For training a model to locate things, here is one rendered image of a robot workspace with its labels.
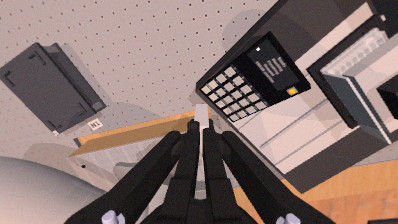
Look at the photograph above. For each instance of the white label with black text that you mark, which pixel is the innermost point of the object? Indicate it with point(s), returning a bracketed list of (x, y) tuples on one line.
[(95, 124)]

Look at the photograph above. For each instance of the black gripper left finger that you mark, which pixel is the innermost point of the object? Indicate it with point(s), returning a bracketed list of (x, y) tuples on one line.
[(127, 200)]

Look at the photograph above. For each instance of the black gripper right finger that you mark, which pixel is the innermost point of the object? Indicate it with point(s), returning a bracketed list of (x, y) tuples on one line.
[(272, 200)]

